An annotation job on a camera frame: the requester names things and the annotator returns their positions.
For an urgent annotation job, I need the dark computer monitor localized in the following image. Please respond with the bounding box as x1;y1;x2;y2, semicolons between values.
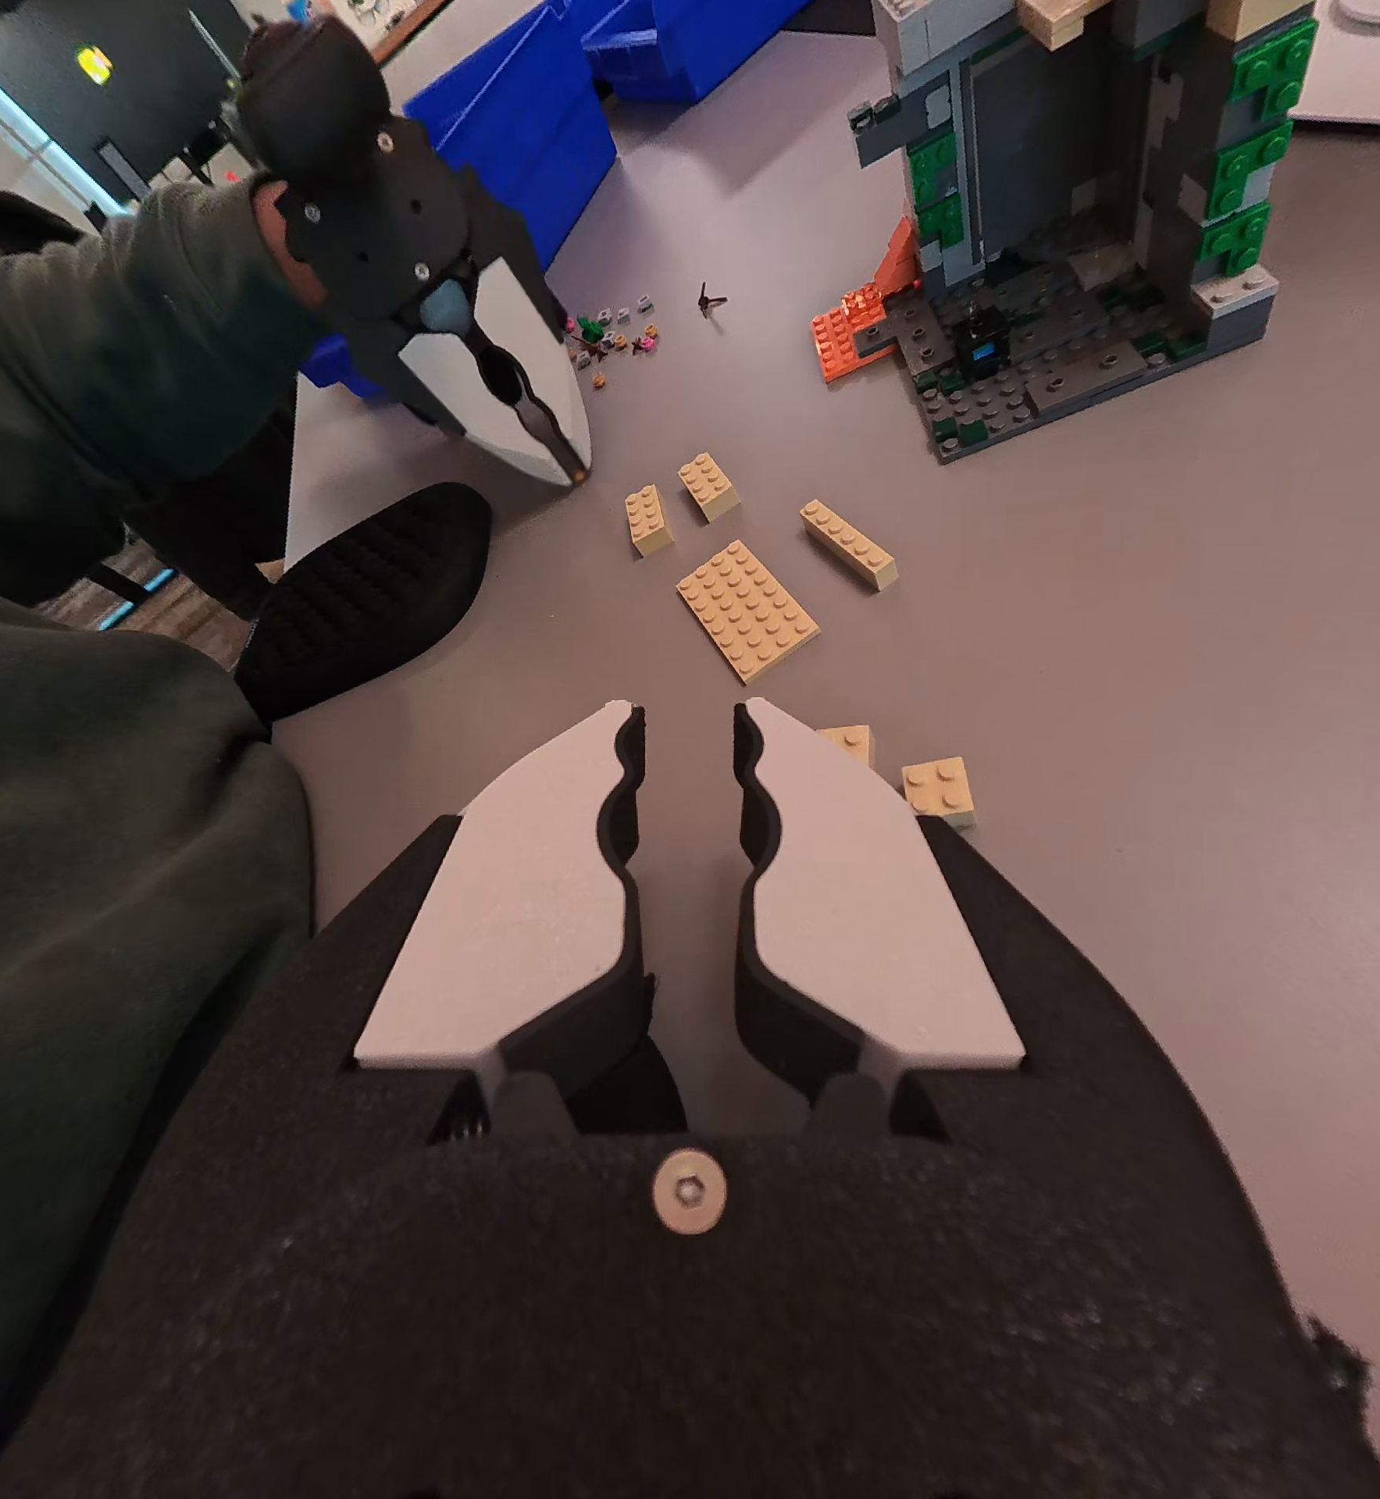
0;0;257;190

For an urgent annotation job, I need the narrow tan plate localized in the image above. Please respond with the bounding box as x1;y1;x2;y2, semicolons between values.
799;500;900;594

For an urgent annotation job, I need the grey desk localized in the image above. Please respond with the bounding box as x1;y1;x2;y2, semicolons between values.
274;0;1380;1499

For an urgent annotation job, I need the black mesh chair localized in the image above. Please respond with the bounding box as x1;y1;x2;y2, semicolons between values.
233;484;495;729

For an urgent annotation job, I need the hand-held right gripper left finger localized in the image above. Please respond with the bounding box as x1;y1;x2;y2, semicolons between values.
354;700;651;1133

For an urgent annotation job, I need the blue plastic bin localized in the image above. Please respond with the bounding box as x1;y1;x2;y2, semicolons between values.
298;335;411;406
583;0;815;107
403;0;622;274

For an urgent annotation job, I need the person's torso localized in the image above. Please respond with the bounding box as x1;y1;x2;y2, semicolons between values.
0;575;317;1499

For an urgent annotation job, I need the tan rectangular brick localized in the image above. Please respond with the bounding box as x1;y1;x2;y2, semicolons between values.
624;484;679;560
678;452;743;525

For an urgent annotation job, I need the person's left forearm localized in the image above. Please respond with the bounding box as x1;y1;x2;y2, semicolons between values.
0;177;328;605

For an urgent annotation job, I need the white book stand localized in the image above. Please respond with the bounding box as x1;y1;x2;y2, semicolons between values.
1288;0;1380;125

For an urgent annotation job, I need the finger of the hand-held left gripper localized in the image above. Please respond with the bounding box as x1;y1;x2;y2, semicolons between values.
473;258;594;473
398;331;579;490

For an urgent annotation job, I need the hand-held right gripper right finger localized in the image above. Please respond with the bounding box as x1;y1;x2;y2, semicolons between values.
732;699;1028;1133

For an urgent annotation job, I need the wide tan studded plate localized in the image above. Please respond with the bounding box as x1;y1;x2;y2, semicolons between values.
676;540;823;686

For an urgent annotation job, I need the toy brick building model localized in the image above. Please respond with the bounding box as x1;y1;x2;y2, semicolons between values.
813;0;1325;467

